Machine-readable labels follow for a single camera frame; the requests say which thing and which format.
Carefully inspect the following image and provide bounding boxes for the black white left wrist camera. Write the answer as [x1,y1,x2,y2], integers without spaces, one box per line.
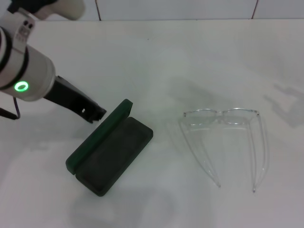
[6,0,86,21]

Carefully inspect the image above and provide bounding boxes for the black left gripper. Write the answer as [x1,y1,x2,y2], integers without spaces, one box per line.
[43,75,107,124]

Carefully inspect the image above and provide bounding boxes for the green glasses case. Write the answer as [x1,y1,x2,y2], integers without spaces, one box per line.
[66,98,154,198]

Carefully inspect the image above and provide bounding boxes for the clear plastic glasses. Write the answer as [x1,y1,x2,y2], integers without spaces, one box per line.
[183,108,270,192]

